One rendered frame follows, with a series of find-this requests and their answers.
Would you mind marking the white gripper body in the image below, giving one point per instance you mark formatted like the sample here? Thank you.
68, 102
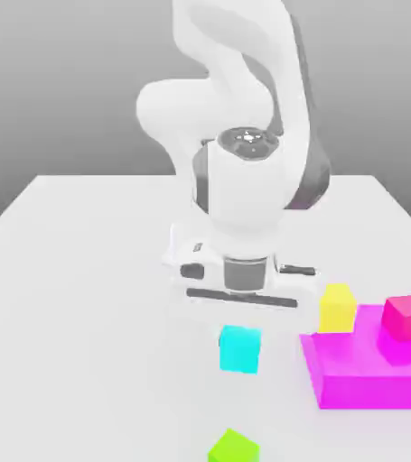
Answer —
241, 300

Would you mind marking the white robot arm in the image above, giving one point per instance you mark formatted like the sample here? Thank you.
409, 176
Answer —
243, 187

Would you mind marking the small cyan cube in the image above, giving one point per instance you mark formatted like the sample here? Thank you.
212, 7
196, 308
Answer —
239, 349

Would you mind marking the small yellow cube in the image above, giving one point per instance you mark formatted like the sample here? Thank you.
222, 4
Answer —
337, 308

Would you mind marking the small green cube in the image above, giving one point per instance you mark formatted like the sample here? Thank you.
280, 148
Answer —
233, 448

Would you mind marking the small red cube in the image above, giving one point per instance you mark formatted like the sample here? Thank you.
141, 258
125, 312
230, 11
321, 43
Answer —
405, 317

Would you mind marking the large magenta box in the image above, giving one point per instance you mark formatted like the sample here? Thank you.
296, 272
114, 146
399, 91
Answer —
367, 371

